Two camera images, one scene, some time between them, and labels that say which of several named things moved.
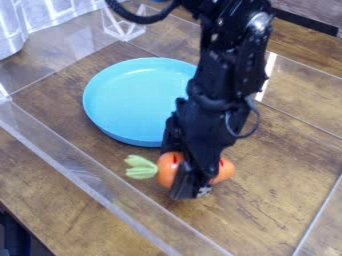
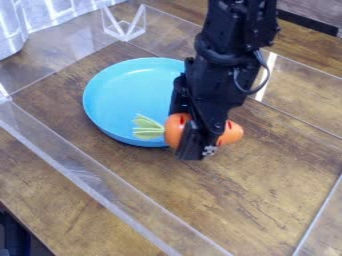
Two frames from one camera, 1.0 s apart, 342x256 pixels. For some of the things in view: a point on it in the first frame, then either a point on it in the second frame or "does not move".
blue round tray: x=130 y=94 does not move
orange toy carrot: x=141 y=168 → x=175 y=122
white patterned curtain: x=25 y=16 does not move
